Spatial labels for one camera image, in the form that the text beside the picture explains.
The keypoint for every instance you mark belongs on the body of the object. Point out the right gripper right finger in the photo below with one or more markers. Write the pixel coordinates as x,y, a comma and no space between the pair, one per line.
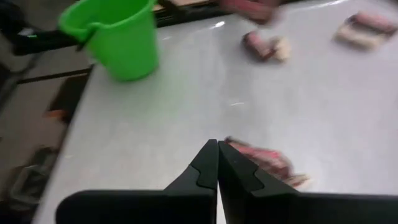
280,208

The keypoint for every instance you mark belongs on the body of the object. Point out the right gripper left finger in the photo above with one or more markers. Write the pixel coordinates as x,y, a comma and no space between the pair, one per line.
140,208

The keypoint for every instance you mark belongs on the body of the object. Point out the green plastic bucket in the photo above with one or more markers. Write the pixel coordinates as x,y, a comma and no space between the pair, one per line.
124,46

